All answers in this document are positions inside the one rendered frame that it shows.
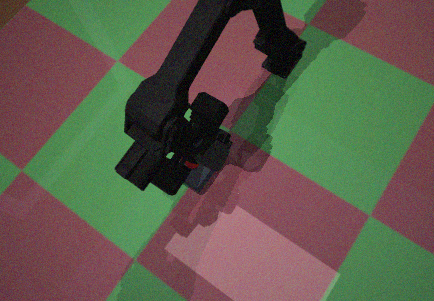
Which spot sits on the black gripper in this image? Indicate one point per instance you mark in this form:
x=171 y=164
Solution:
x=207 y=114

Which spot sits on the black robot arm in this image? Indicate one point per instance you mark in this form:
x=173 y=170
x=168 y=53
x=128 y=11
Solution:
x=154 y=113

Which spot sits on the dark red cylinder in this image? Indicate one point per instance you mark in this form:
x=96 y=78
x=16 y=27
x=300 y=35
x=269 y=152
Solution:
x=190 y=165

